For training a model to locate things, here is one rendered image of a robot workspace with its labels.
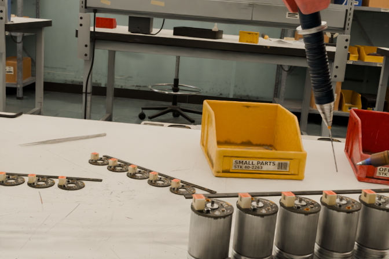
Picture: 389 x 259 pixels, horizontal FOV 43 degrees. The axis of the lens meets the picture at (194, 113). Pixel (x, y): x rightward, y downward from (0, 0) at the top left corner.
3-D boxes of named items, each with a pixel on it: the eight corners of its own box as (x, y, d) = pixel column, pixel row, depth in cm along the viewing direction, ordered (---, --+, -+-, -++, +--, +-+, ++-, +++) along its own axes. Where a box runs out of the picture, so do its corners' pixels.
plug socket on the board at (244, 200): (254, 208, 29) (255, 197, 29) (241, 208, 29) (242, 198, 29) (249, 202, 30) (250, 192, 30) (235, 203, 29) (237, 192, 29)
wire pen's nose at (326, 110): (315, 126, 29) (311, 102, 28) (331, 119, 29) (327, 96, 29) (326, 130, 28) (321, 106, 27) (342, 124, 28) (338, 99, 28)
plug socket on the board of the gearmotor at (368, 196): (378, 203, 31) (380, 193, 31) (366, 203, 31) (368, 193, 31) (370, 198, 32) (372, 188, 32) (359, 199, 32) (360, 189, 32)
